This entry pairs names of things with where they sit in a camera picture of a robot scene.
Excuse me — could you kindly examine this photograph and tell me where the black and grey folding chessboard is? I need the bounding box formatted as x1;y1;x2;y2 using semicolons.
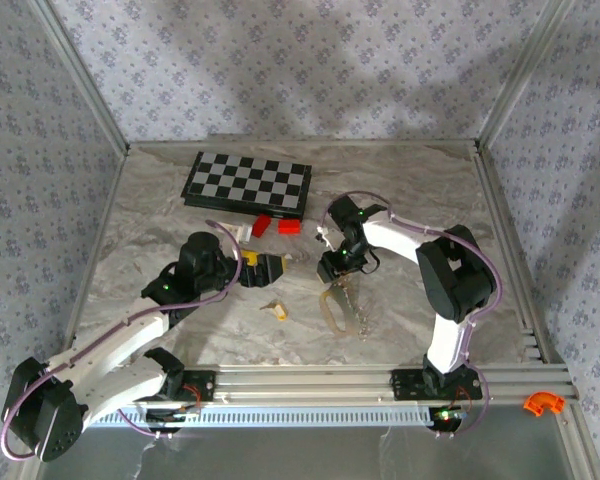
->
182;151;313;221

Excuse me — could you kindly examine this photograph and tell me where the small controller circuit board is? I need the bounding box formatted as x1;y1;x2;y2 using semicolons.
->
144;407;201;426
432;407;465;426

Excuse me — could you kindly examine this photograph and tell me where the grey metal sheet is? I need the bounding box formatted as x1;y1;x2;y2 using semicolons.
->
34;405;594;480

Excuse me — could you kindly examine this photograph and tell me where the purple cable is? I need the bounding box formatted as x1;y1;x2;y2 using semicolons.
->
0;218;245;462
318;189;504;441

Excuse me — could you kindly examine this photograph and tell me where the thin black cable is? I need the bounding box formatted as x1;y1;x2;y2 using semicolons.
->
357;247;382;276

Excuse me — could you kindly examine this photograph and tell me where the thin aluminium table edge rail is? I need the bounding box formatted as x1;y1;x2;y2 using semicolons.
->
127;139;481;149
59;147;131;361

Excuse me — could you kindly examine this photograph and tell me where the long aluminium base rail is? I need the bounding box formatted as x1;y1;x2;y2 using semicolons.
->
42;363;580;407

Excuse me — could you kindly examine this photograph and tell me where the white slotted cable duct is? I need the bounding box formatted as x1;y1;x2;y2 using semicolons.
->
87;404;444;429

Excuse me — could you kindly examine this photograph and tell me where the wide aluminium table side rail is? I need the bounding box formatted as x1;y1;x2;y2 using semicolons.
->
472;141;580;371

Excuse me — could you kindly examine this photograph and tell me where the aluminium frame post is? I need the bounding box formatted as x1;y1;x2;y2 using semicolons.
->
477;0;579;149
29;0;131;154

